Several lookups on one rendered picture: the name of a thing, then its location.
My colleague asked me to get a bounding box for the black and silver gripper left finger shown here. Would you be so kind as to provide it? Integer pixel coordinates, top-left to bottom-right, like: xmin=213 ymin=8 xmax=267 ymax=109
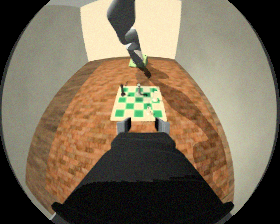
xmin=117 ymin=117 xmax=131 ymax=135

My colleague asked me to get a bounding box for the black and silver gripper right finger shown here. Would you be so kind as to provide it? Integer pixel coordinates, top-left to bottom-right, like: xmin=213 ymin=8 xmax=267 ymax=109
xmin=155 ymin=117 xmax=170 ymax=135

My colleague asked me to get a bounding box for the green and cream chessboard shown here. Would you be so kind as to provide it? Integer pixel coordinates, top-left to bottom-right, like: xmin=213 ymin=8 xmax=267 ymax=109
xmin=110 ymin=86 xmax=167 ymax=121

